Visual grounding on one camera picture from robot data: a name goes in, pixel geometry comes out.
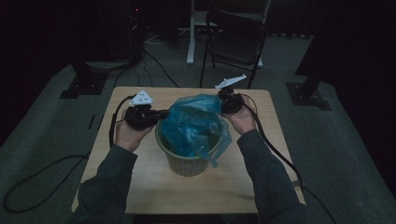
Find person's right hand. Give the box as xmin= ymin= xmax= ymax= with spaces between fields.
xmin=222 ymin=96 xmax=258 ymax=136

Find black floor cable loop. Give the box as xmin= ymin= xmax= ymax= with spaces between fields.
xmin=3 ymin=153 xmax=92 ymax=214

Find black folding chair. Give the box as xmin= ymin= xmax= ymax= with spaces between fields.
xmin=199 ymin=8 xmax=269 ymax=91

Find black stand base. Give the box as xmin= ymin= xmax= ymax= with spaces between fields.
xmin=285 ymin=74 xmax=332 ymax=111
xmin=59 ymin=60 xmax=108 ymax=100

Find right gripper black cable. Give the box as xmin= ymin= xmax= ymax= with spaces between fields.
xmin=242 ymin=92 xmax=339 ymax=224

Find thin black floor cables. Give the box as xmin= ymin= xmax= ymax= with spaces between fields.
xmin=113 ymin=49 xmax=180 ymax=89

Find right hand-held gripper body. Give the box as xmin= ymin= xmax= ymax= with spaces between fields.
xmin=214 ymin=74 xmax=248 ymax=115

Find person's left hand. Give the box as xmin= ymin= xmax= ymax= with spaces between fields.
xmin=115 ymin=119 xmax=155 ymax=153

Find blue plastic bag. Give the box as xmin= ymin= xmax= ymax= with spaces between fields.
xmin=160 ymin=92 xmax=233 ymax=169

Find dark computer tower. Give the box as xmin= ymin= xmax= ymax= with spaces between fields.
xmin=124 ymin=0 xmax=146 ymax=64

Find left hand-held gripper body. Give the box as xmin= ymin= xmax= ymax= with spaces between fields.
xmin=124 ymin=90 xmax=157 ymax=131

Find white desk frame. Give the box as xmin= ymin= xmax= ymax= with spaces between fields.
xmin=186 ymin=0 xmax=272 ymax=68

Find green plastic bin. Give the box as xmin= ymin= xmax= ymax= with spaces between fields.
xmin=154 ymin=119 xmax=230 ymax=178

